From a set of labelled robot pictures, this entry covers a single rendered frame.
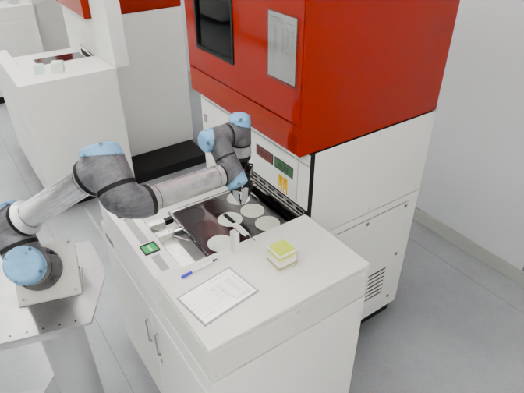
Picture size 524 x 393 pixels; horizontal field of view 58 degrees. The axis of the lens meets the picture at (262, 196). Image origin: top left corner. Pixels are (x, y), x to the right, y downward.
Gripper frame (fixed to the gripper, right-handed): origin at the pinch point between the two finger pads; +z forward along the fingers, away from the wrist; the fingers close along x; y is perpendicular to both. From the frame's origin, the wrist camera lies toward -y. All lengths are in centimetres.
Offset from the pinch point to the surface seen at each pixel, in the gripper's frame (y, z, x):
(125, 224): -14.3, 5.2, 41.4
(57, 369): -45, 56, 64
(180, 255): -18.7, 13.2, 19.0
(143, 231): -17.4, 5.2, 33.0
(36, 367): -18, 101, 103
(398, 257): 50, 59, -70
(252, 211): 10.6, 11.2, -2.1
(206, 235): -8.1, 11.3, 12.1
